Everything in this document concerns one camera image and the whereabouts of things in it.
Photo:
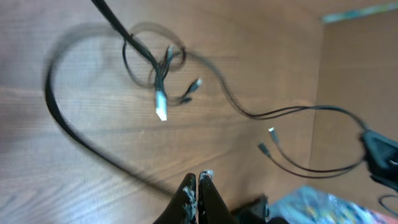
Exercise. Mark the colourful plastic bag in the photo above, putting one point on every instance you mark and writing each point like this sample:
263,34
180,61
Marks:
309,205

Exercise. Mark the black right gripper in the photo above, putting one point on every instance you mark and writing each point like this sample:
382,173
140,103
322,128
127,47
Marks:
381,158

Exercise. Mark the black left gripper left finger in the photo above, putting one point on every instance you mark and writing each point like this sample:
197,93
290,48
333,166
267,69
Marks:
183,206

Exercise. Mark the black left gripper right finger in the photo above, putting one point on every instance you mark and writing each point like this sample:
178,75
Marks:
211,207

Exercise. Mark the black cable silver USB plug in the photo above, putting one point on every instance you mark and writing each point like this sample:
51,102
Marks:
161,69

